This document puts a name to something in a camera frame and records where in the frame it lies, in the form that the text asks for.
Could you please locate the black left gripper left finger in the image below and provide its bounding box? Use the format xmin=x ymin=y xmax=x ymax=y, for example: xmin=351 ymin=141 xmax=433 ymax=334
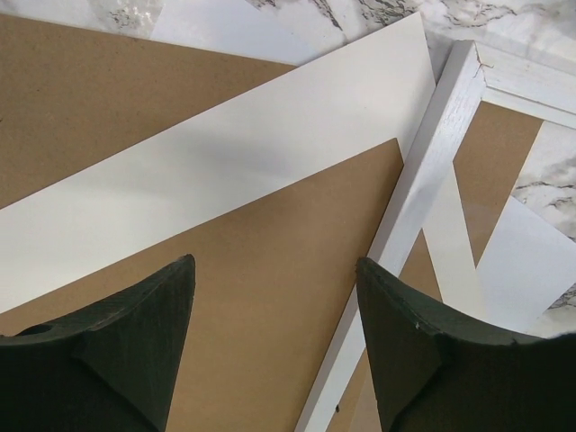
xmin=1 ymin=255 xmax=195 ymax=431

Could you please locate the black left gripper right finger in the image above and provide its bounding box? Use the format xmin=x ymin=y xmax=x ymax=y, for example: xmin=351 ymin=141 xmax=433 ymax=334
xmin=356 ymin=257 xmax=575 ymax=431

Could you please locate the white picture frame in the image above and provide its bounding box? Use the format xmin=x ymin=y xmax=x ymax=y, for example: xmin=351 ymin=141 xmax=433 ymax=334
xmin=294 ymin=40 xmax=576 ymax=432

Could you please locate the white photo paper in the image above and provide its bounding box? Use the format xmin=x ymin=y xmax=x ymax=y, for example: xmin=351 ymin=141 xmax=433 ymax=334
xmin=150 ymin=0 xmax=576 ymax=334

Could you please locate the white photo mat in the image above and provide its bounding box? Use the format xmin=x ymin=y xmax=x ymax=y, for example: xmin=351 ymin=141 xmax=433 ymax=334
xmin=0 ymin=11 xmax=485 ymax=314

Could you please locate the brown backing board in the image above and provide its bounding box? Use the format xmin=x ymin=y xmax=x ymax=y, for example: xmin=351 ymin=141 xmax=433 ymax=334
xmin=0 ymin=13 xmax=545 ymax=432

